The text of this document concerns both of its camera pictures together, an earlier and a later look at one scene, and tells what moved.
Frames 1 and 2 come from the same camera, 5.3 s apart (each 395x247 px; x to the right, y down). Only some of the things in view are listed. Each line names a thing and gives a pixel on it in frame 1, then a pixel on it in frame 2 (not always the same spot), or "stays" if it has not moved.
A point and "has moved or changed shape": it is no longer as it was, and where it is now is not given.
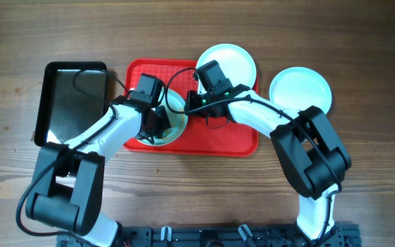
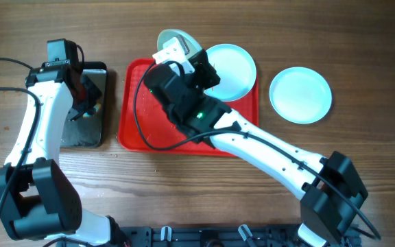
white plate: x=236 y=63 stays
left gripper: x=164 y=124 -> x=94 y=97
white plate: x=297 y=88 stays
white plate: x=177 y=110 has moved or changed shape
